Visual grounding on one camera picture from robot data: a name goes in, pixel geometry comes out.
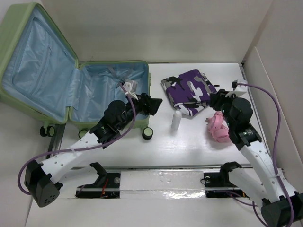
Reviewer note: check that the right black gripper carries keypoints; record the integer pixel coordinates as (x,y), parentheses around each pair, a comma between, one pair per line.
(217,98)

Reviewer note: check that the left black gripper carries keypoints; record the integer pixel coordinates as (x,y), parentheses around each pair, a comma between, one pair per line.
(147,105)

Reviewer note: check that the white plastic bottle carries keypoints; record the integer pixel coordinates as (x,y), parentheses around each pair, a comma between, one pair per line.
(177,116)

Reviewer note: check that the pink mesh bath pouf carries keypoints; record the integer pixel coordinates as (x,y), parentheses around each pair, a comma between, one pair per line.
(217,129)

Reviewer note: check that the purple camouflage garment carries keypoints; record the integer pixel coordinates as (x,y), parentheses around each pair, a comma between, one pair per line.
(188,92)

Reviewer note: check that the green hard-shell suitcase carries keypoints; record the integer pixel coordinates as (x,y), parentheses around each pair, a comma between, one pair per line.
(41,75)

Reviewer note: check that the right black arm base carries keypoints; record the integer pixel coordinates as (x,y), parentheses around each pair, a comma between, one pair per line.
(217,184)

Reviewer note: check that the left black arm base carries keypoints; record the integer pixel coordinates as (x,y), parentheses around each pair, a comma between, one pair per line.
(106,185)

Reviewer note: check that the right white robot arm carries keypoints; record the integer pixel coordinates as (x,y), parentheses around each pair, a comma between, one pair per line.
(279,202)

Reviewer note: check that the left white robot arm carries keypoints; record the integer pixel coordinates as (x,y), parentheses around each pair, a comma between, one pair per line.
(43,179)

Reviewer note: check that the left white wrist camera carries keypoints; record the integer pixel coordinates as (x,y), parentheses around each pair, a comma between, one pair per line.
(130,86)

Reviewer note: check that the aluminium front rail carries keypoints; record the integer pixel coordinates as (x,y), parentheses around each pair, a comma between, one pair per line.
(154,168)

